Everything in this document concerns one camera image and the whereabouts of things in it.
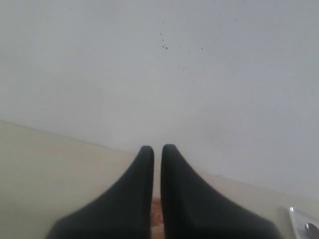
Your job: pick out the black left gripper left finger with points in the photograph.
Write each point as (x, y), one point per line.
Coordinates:
(122, 212)

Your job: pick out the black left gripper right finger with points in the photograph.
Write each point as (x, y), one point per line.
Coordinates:
(192, 209)

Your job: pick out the tan teddy bear striped shirt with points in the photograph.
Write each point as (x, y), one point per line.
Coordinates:
(156, 219)

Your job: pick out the white rectangular plastic tray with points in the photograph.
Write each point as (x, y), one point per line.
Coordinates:
(305, 226)

